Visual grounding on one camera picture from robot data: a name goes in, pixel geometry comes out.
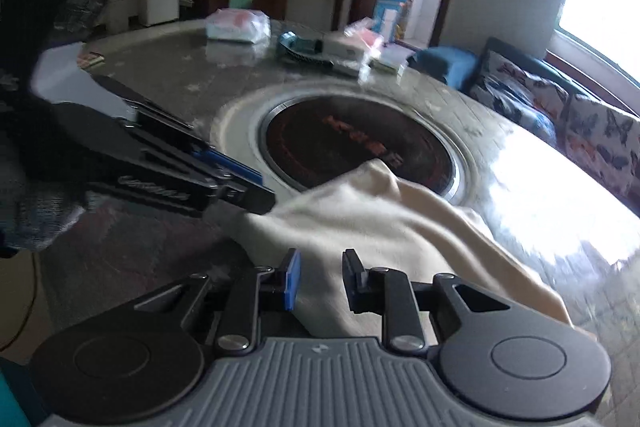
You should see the cream sweater garment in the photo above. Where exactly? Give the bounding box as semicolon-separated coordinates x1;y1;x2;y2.
232;160;572;337

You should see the gloved left hand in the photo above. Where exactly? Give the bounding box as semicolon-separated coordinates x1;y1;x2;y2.
1;0;106;258

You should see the black round induction cooktop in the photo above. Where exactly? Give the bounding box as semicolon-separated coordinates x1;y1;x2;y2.
258;95;460;197

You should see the grey quilted star table cover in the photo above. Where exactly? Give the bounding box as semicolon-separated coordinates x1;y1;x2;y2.
43;31;639;426

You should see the white tissue pack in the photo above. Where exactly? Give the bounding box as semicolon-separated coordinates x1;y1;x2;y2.
205;8;271;44

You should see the pink white tissue box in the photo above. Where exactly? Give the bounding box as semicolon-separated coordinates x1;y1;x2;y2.
321;17;385;77

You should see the blue white box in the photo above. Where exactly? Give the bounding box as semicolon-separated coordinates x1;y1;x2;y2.
372;0;409;42

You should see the butterfly pillow lying flat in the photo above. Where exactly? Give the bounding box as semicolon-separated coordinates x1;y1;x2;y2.
469;50;570;147

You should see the butterfly pillow upright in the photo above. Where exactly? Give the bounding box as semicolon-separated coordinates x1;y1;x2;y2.
564;95;639;198

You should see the blue sofa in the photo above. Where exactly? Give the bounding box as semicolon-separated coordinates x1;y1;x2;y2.
408;38;639;211

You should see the window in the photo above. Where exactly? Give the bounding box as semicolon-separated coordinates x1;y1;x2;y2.
548;0;639;112

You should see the black cable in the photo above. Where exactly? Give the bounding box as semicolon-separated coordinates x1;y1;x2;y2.
0;250;39;353

